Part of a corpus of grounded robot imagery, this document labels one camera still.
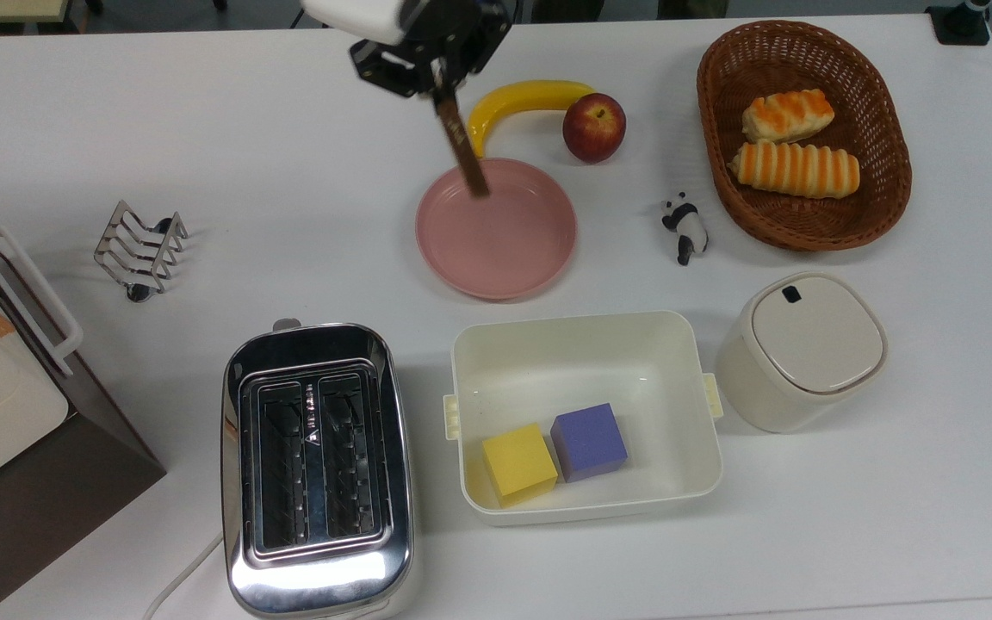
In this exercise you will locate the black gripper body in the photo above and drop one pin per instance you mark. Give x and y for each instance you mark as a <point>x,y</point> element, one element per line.
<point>453,34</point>

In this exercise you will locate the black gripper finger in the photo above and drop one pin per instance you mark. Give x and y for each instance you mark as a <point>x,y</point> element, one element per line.
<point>425,79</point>
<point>463,69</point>

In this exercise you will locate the toasted bread slice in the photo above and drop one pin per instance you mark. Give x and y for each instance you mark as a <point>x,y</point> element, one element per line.
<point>461,142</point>

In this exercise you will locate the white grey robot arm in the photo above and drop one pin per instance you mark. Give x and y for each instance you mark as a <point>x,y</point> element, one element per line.
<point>350,13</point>

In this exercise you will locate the pink plate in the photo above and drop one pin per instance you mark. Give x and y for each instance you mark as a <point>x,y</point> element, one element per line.
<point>505,241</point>

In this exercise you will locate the short striped bread roll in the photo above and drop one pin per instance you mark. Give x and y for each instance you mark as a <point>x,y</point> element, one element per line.
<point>789,116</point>

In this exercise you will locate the long striped bread roll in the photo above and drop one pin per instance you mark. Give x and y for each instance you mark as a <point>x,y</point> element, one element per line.
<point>793,170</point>

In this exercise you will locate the yellow banana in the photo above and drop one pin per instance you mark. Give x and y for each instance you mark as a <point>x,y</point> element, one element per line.
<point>513,96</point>

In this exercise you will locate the red apple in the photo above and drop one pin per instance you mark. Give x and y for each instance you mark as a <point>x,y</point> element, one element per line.
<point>593,127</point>

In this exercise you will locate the panda figurine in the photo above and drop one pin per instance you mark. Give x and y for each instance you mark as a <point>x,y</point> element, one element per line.
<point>685,226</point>

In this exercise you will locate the white plastic container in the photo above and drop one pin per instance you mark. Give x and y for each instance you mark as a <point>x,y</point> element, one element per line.
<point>582,362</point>

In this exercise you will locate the metal toast rack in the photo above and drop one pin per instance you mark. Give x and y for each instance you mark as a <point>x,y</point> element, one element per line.
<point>139,250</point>

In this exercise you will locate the brown wicker basket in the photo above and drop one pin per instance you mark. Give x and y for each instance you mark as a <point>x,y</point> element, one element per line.
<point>806,226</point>

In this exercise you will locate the yellow cube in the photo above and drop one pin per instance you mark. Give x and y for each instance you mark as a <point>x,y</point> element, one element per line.
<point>517,461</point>

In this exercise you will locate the purple cube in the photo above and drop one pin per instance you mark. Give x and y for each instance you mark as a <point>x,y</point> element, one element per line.
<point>589,441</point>

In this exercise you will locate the cream lidded bin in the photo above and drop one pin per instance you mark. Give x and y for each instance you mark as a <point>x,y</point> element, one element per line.
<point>806,344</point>

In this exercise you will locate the cream chrome toaster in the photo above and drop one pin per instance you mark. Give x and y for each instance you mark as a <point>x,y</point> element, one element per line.
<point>315,568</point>

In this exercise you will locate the white oven appliance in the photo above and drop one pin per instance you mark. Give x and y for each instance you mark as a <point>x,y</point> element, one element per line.
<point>31,482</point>

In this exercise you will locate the black camera stand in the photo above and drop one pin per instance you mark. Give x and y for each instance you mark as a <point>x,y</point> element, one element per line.
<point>961,21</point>

